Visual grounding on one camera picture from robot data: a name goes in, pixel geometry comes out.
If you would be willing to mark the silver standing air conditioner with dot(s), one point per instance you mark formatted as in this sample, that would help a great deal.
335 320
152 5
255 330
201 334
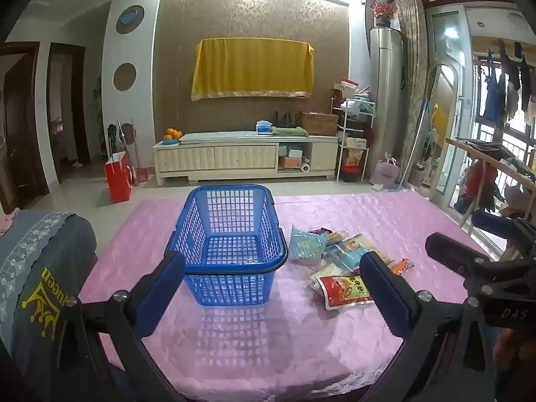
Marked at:
385 92

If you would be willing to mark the orange box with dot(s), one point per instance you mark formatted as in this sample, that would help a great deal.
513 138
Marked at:
289 162

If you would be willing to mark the pale blue box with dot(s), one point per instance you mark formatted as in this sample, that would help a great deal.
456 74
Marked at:
295 151

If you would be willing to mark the purple snack packet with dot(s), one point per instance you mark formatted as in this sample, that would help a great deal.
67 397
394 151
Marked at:
320 231

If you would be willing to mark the brown cardboard box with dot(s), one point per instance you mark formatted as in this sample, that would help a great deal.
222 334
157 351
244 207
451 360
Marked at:
318 123

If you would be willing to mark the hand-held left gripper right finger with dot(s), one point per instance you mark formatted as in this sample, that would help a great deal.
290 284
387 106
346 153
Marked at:
383 289

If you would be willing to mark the blue plastic basket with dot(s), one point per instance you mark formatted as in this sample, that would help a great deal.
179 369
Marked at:
186 234

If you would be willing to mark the orange printed bag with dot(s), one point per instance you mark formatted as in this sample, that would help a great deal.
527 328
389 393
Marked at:
354 157

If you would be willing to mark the green folded cloth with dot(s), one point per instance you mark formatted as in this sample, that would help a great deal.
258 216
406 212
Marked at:
289 132

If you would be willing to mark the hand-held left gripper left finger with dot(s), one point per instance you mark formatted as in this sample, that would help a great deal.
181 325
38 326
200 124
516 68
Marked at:
161 289

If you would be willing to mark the light blue snack packet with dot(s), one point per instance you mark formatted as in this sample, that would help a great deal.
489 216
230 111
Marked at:
305 245

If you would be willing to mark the red paper bag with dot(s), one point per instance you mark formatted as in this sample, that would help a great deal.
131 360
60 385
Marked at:
118 180

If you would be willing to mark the pink quilted blanket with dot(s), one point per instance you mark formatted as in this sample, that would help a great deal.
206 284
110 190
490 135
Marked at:
293 335

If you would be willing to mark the wooden rack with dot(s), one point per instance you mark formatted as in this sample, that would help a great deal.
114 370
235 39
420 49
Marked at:
502 163

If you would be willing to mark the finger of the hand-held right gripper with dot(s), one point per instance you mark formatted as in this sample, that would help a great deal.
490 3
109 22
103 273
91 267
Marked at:
452 251
494 222

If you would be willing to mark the pile of oranges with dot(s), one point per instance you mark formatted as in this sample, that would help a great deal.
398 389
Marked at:
172 134

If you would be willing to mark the vase with red flowers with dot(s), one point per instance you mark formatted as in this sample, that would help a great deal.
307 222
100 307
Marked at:
383 10

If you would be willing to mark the row of hanging clothes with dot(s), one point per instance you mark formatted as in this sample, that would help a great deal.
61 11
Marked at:
494 96

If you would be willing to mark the patterned beige curtain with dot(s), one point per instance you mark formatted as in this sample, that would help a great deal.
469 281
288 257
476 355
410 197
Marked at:
412 71

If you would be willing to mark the pink gift bag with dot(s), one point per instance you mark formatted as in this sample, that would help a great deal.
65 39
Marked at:
385 173

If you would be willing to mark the cream TV cabinet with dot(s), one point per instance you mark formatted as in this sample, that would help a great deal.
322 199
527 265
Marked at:
234 157

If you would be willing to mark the yellow cloth cover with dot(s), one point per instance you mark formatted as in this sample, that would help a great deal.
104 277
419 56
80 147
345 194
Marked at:
251 67

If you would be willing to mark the dark wooden door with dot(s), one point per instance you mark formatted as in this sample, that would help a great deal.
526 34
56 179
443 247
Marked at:
16 134

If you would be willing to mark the small orange snack packet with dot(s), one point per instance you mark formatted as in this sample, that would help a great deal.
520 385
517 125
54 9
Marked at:
404 266

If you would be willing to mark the white paper roll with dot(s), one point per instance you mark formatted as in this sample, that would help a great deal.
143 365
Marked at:
306 167

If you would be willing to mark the round wall niche blue plate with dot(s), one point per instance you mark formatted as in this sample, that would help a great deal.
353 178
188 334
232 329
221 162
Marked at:
130 16

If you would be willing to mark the red snack packet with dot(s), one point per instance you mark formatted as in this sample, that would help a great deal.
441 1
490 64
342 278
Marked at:
343 293

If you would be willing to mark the black router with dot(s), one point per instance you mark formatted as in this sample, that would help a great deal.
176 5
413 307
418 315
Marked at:
284 123

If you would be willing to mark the dark wooden door frame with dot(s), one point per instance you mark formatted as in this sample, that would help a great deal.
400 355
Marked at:
81 113

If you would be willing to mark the small dark red box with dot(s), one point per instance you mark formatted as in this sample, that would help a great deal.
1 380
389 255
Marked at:
140 176

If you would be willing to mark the clear blue striped snack bag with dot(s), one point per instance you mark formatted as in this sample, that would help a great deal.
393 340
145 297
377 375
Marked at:
351 247

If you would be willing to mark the red garment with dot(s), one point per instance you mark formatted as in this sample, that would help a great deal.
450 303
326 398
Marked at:
477 180

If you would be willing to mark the white metal rack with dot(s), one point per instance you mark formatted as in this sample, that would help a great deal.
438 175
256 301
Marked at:
340 142

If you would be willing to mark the pale cracker packet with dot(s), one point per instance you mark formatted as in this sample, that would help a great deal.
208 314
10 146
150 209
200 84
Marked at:
328 272

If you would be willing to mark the arched floor mirror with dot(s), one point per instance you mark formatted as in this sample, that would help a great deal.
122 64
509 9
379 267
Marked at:
450 75

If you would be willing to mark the blue tissue box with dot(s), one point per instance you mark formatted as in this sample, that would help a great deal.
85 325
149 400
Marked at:
264 127

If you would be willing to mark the red and white box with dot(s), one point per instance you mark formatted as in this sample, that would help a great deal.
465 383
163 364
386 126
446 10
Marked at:
349 88

